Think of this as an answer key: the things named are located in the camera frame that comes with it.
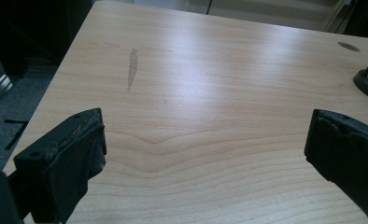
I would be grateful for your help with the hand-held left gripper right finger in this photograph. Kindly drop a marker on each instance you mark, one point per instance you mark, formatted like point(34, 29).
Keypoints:
point(347, 149)

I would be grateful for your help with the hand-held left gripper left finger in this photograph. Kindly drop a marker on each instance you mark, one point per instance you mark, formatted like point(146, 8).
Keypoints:
point(63, 168)

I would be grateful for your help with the dark brown double cup holder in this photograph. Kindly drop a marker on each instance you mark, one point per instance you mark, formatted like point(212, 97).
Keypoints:
point(367, 84)

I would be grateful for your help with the aluminium floor rail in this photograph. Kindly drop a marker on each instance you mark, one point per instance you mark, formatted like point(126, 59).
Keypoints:
point(0, 90)

